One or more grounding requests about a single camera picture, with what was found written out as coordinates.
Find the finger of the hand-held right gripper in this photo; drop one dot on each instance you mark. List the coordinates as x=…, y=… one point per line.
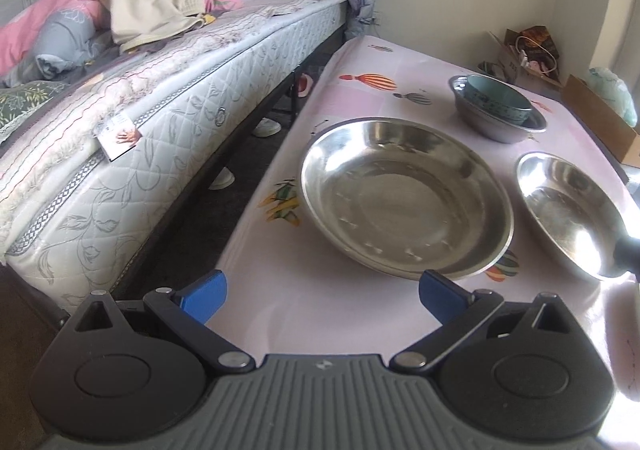
x=629, y=257

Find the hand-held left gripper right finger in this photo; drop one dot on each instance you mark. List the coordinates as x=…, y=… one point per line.
x=440, y=297

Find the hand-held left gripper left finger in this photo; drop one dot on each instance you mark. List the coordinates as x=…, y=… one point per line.
x=205, y=297

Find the large stainless steel plate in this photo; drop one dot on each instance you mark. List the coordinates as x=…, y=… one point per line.
x=570, y=215
x=405, y=200

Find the teal ceramic bowl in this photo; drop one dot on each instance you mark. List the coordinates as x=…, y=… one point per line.
x=495, y=102

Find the grey storage box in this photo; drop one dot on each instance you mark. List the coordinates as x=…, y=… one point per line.
x=632, y=182

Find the white slipper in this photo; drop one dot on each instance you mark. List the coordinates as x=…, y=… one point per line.
x=267, y=127
x=222, y=179

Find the open cardboard box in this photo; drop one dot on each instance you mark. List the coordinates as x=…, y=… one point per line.
x=595, y=120

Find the pale green plastic bag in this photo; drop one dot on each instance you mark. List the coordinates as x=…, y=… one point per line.
x=615, y=92

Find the white quilted mattress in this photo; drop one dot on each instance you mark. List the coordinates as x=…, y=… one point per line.
x=175, y=130

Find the mattress label tag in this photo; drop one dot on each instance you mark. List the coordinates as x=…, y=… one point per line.
x=119, y=136

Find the small open carton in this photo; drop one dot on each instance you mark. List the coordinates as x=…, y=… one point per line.
x=505, y=65

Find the brown paper bag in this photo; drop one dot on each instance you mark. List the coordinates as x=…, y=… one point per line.
x=537, y=47

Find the pink item under bed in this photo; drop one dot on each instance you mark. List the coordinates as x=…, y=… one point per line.
x=304, y=86

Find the green leaf-print pillow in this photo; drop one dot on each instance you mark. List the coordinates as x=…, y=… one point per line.
x=30, y=105

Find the grey floral bedding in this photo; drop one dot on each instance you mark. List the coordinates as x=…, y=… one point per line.
x=65, y=45

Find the pile of clothes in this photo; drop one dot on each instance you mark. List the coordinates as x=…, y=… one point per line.
x=30, y=25

